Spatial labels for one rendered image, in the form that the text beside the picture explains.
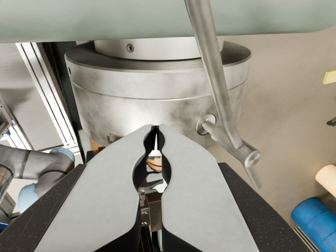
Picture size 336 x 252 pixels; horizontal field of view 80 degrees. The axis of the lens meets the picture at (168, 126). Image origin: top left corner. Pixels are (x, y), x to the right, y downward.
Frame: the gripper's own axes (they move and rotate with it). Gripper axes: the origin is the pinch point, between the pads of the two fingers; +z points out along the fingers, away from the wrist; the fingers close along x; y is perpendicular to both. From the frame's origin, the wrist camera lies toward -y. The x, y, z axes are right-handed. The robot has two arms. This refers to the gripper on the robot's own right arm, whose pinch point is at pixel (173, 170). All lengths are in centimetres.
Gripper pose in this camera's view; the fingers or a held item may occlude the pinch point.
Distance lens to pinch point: 54.4
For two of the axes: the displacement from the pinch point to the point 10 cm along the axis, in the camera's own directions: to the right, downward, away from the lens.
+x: 2.7, 5.0, -8.3
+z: 9.6, -1.1, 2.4
